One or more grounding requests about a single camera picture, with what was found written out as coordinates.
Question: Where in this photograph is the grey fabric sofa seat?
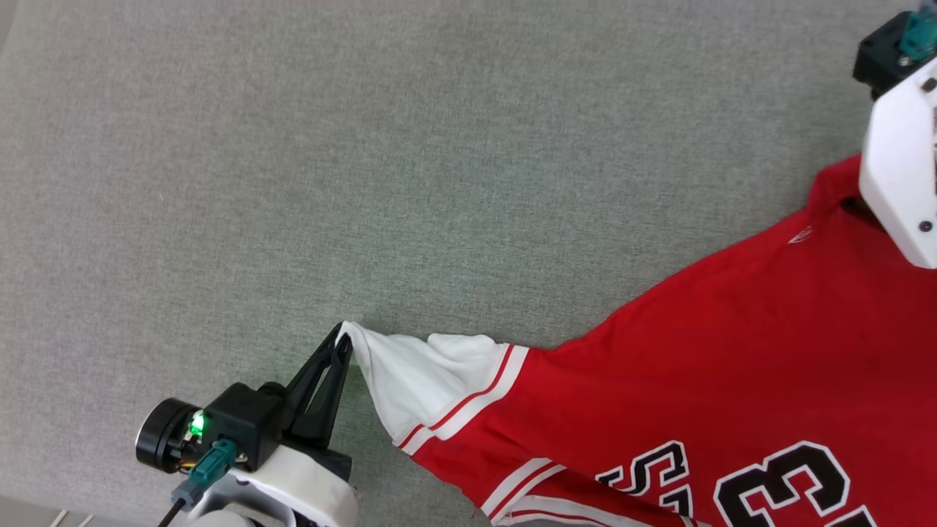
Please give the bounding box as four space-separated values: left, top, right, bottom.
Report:
0 0 937 527

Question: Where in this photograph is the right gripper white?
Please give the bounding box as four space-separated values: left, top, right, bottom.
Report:
840 57 937 269

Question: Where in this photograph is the right teal cable connector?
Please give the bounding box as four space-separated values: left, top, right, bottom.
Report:
899 10 937 64

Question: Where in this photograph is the teal cable connector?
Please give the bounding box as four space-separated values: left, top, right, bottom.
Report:
899 10 937 64
172 438 239 513

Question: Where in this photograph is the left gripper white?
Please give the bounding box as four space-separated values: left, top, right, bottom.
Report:
187 322 359 527

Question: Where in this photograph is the left teal cable connector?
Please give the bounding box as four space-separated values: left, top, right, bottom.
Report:
172 438 239 513

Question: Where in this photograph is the left gripper black cylindrical motor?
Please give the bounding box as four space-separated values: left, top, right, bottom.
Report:
135 397 206 474

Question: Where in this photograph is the red white jersey garment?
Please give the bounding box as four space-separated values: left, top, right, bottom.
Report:
338 154 937 527

